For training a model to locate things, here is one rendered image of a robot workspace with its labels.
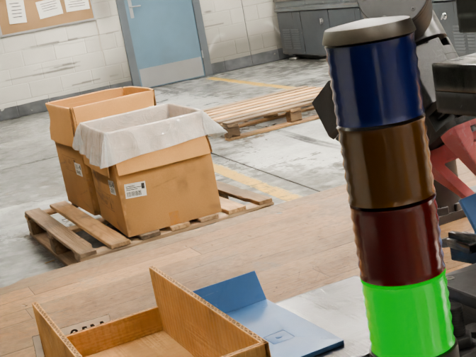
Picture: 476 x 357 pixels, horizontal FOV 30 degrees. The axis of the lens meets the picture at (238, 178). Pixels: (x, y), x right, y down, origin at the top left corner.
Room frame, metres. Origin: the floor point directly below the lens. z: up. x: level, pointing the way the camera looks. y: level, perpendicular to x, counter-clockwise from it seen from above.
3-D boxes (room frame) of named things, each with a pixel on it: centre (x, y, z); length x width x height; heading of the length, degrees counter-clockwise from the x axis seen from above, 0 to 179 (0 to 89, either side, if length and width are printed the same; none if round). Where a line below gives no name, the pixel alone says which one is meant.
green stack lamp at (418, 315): (0.37, -0.06, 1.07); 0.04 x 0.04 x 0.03
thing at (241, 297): (0.73, 0.00, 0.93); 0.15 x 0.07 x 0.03; 24
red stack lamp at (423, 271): (0.37, -0.06, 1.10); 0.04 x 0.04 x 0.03
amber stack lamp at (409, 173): (0.37, -0.06, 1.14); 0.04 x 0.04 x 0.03
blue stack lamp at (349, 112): (0.37, -0.06, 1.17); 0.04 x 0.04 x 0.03
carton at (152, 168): (4.30, 0.41, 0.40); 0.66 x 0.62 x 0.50; 20
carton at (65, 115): (4.87, 0.67, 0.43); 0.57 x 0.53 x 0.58; 24
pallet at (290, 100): (7.45, -0.37, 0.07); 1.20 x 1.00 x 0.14; 111
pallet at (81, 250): (4.59, 0.54, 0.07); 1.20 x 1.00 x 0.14; 23
